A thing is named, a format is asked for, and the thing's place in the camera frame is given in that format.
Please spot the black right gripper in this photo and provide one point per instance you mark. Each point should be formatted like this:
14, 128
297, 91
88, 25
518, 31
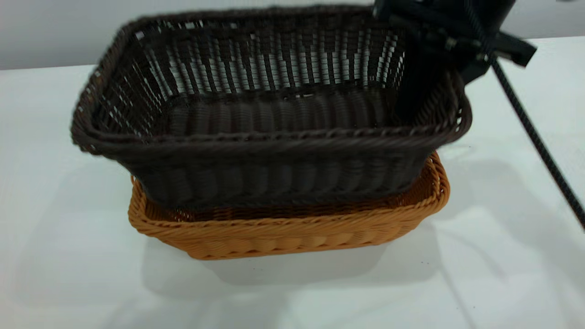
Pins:
438, 23

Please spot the dark brown wicker basket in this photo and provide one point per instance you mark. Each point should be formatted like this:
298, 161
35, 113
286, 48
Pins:
274, 169

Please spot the orange wicker basket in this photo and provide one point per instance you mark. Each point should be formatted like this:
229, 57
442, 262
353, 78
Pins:
274, 237

